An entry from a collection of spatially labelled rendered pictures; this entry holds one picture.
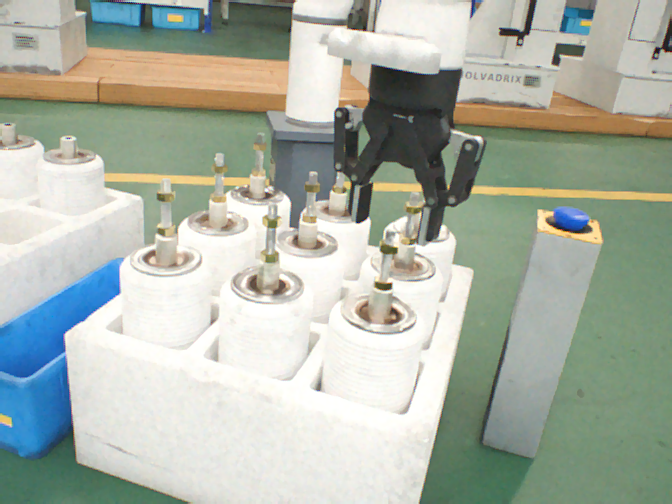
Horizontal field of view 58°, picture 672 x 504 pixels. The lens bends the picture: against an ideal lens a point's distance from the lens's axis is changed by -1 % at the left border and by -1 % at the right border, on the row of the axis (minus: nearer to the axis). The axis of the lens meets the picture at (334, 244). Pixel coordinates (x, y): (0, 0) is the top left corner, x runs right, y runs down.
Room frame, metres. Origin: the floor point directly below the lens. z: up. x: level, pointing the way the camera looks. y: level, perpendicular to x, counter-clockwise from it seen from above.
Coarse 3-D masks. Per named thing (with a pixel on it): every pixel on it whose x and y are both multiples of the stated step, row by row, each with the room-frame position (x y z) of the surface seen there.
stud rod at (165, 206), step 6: (162, 180) 0.58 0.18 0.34; (168, 180) 0.58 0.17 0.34; (162, 186) 0.58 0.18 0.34; (168, 186) 0.58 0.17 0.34; (162, 192) 0.58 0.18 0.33; (168, 192) 0.58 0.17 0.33; (162, 204) 0.58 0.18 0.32; (168, 204) 0.58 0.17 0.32; (162, 210) 0.58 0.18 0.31; (168, 210) 0.58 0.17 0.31; (162, 216) 0.58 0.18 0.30; (168, 216) 0.58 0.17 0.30; (162, 222) 0.58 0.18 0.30; (168, 222) 0.58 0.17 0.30
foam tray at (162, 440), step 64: (448, 320) 0.65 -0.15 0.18; (128, 384) 0.51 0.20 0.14; (192, 384) 0.49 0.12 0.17; (256, 384) 0.48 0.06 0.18; (320, 384) 0.53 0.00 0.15; (128, 448) 0.51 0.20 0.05; (192, 448) 0.49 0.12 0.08; (256, 448) 0.47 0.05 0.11; (320, 448) 0.45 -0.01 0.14; (384, 448) 0.44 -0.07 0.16
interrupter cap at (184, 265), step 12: (132, 252) 0.58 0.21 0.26; (144, 252) 0.59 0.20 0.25; (180, 252) 0.60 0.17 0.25; (192, 252) 0.60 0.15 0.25; (132, 264) 0.56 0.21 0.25; (144, 264) 0.56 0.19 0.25; (156, 264) 0.57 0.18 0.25; (180, 264) 0.58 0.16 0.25; (192, 264) 0.58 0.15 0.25; (168, 276) 0.55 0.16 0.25
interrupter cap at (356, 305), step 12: (348, 300) 0.54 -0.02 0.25; (360, 300) 0.54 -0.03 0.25; (396, 300) 0.55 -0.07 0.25; (348, 312) 0.51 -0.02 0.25; (360, 312) 0.52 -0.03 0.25; (396, 312) 0.53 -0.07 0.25; (408, 312) 0.53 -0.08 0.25; (360, 324) 0.49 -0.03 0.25; (372, 324) 0.50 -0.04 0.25; (384, 324) 0.50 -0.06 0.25; (396, 324) 0.50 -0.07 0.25; (408, 324) 0.50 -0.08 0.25
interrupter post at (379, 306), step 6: (372, 288) 0.52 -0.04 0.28; (372, 294) 0.52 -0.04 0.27; (378, 294) 0.51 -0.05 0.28; (384, 294) 0.51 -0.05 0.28; (390, 294) 0.51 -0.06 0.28; (372, 300) 0.51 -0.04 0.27; (378, 300) 0.51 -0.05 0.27; (384, 300) 0.51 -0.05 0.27; (390, 300) 0.52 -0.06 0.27; (372, 306) 0.51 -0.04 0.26; (378, 306) 0.51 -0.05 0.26; (384, 306) 0.51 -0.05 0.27; (390, 306) 0.52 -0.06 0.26; (372, 312) 0.51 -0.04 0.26; (378, 312) 0.51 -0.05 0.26; (384, 312) 0.51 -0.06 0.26; (378, 318) 0.51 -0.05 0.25; (384, 318) 0.51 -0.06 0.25
